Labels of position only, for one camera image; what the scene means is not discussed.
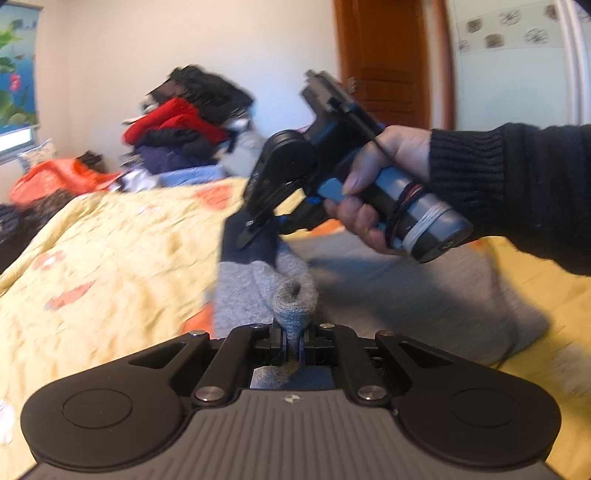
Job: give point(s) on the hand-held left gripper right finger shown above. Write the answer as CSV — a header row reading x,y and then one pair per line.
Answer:
x,y
314,346

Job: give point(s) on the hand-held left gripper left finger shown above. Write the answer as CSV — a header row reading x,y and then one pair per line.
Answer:
x,y
277,344

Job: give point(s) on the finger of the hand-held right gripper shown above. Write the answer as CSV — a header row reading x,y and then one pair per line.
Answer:
x,y
251,228

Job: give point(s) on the navy and grey sweater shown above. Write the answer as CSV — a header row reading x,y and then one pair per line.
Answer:
x,y
369,286

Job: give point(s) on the pile of clothes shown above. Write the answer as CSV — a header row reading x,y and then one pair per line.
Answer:
x,y
184,124

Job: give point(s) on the person's right hand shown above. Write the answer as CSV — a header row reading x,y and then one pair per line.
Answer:
x,y
397,147

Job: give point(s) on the white plastic bag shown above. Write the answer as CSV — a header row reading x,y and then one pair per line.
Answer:
x,y
136,181

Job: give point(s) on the yellow printed bed sheet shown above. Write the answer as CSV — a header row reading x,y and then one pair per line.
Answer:
x,y
115,258

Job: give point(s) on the brown wooden door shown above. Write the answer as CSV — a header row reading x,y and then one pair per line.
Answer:
x,y
383,50

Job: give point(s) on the dark brown cloth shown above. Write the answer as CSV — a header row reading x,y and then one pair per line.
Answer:
x,y
91,161

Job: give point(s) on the orange plastic bag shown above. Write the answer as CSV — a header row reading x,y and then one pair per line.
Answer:
x,y
55,177

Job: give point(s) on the white flower-print wardrobe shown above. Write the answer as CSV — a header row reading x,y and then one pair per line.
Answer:
x,y
512,60

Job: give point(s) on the window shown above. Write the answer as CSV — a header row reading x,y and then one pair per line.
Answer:
x,y
14,143

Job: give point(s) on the wall poster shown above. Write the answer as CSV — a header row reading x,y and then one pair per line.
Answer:
x,y
18,69

